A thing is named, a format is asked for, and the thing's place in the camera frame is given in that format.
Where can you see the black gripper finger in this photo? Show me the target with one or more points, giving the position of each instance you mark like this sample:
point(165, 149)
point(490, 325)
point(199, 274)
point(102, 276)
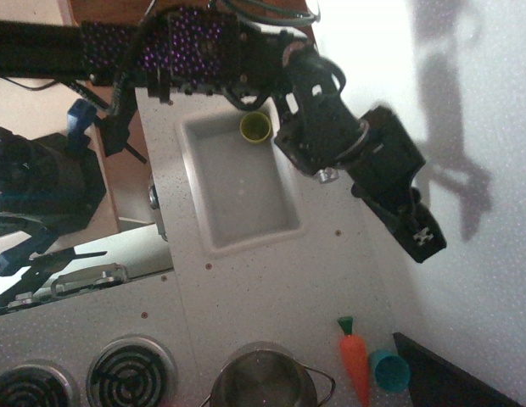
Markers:
point(397, 219)
point(427, 236)

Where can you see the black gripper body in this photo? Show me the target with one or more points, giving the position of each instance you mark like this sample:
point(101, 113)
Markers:
point(385, 169)

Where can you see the silver curved faucet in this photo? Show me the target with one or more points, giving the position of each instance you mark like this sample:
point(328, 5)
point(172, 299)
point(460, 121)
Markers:
point(327, 175)

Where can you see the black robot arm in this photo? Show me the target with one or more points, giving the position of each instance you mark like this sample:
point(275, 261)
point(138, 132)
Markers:
point(193, 50)

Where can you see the orange toy carrot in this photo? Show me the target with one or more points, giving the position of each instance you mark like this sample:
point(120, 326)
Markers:
point(353, 353)

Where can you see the teal plastic cup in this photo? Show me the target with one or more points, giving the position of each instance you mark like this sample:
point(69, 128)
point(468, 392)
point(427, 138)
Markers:
point(389, 371)

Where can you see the yellow-green plastic cup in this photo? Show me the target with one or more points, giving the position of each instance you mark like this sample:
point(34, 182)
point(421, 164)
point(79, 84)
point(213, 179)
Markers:
point(255, 127)

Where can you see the grey toy sink basin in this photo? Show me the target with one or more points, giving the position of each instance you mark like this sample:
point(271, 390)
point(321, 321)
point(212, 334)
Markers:
point(244, 194)

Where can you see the stainless steel pot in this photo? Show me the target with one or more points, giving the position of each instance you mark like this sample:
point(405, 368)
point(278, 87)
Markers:
point(270, 378)

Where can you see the blue black spring clamp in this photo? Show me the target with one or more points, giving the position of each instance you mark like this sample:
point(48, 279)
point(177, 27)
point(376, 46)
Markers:
point(114, 130)

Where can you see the right black stove burner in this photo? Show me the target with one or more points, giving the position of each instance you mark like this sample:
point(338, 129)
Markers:
point(132, 371)

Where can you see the black stove burner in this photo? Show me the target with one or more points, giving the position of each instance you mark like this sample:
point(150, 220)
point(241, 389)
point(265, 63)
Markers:
point(38, 383)
point(132, 371)

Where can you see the blue black lower clamp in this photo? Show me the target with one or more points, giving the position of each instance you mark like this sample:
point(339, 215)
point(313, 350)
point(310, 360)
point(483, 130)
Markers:
point(39, 268)

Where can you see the left black stove burner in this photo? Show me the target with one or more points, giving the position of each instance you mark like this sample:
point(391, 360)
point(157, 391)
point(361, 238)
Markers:
point(38, 383)

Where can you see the silver cabinet door handle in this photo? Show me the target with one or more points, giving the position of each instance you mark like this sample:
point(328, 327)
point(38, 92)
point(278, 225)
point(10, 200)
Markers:
point(94, 277)

